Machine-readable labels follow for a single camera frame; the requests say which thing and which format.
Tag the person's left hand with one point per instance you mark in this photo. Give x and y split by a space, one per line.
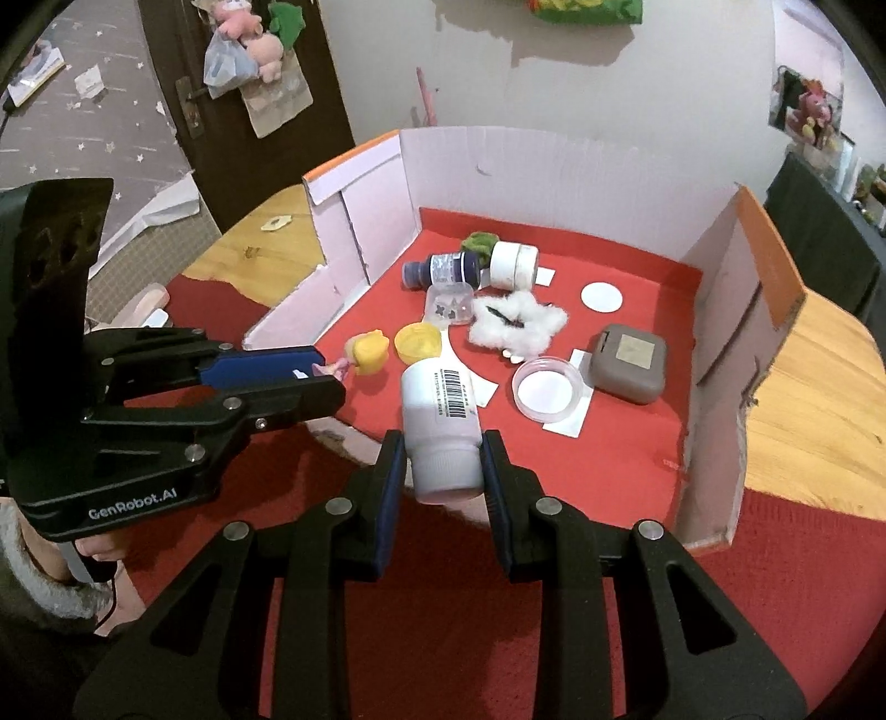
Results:
104 547

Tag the yellow cap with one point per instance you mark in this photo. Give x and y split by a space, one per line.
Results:
417 343

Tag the pink plush toy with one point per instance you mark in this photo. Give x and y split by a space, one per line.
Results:
266 52
232 14

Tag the sideboard with dark cloth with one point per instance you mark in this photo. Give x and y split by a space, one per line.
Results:
817 208

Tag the pink stick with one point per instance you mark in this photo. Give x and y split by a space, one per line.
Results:
426 97

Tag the pale pink object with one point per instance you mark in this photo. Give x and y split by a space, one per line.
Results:
142 301

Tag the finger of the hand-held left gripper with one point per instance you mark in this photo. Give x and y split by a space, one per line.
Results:
297 398
263 365

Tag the green fuzzy scrubber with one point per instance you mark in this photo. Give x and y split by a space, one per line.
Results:
479 242

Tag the orange cardboard box red inside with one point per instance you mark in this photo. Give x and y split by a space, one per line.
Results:
623 429

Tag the white pill bottle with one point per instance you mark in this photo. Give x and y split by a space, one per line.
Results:
443 443

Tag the row of small shelf items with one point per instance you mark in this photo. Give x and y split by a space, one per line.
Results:
865 183

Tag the brown paper bag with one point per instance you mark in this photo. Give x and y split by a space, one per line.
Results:
277 104

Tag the clear plastic bag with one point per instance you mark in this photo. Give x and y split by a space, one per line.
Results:
225 69

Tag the blonde doll figurine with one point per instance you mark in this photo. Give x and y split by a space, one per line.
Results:
367 349

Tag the grey plastic case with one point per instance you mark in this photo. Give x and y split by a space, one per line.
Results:
626 363

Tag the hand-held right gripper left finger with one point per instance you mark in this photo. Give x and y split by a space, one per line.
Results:
391 498

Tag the small white device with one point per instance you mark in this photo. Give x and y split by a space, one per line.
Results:
156 318

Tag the small clear plastic container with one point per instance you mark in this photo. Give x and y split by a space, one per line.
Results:
448 304

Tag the white fluffy star toy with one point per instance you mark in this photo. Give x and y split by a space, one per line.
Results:
526 325

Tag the red ribbed table mat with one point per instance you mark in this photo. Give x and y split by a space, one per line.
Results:
450 623

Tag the dark brown door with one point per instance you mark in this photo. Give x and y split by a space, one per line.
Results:
228 180

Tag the green plush toy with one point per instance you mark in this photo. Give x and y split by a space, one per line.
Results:
287 17

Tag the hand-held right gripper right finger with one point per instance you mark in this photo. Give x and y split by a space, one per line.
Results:
495 498

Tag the clear display box with plush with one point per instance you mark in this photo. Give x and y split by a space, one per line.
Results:
810 107

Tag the white round jar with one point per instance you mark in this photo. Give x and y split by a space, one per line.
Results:
512 266

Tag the person's left forearm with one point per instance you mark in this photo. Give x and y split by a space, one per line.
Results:
48 595

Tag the dark blue bottle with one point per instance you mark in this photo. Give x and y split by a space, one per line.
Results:
450 268

